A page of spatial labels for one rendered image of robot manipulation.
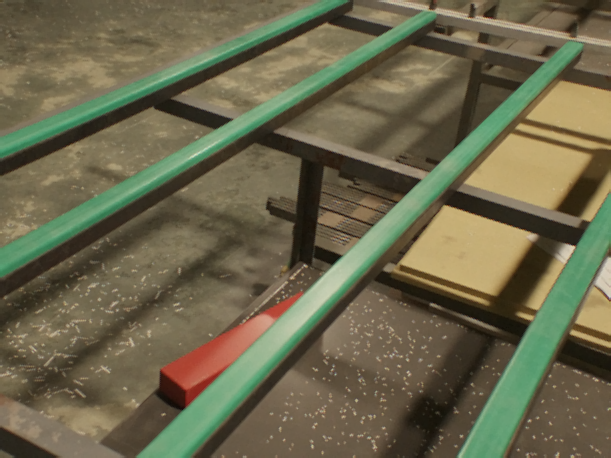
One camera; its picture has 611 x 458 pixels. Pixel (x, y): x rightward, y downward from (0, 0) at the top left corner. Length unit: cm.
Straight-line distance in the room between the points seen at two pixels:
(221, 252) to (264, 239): 16
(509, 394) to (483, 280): 61
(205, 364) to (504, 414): 51
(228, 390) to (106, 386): 133
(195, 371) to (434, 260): 52
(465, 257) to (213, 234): 134
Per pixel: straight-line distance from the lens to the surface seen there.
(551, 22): 310
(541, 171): 196
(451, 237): 162
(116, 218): 117
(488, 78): 257
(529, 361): 97
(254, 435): 121
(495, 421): 89
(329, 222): 223
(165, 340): 231
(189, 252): 266
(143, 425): 122
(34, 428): 89
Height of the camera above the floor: 144
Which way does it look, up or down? 31 degrees down
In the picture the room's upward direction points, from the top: 6 degrees clockwise
